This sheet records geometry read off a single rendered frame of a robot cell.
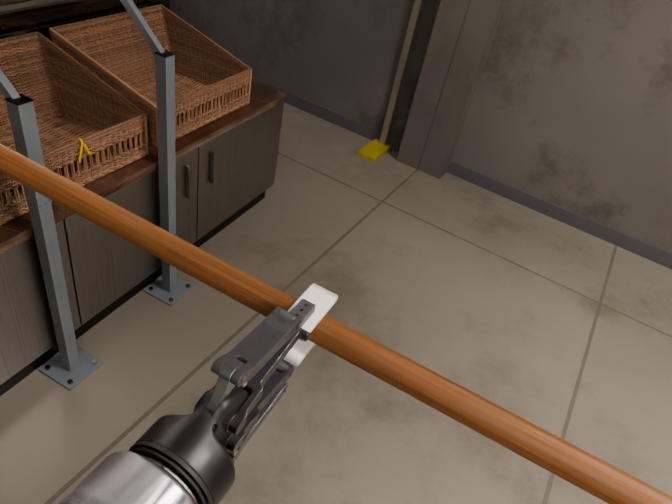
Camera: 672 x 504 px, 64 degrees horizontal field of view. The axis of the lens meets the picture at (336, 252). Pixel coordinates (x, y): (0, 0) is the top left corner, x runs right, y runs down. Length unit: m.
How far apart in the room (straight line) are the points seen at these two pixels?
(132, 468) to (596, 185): 3.07
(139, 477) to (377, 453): 1.53
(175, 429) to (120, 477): 0.05
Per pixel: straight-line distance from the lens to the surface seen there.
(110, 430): 1.89
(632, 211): 3.33
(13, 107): 1.46
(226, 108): 2.26
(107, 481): 0.40
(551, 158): 3.27
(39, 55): 2.17
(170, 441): 0.41
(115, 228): 0.63
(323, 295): 0.54
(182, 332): 2.11
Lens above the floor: 1.57
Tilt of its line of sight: 38 degrees down
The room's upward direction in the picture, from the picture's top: 13 degrees clockwise
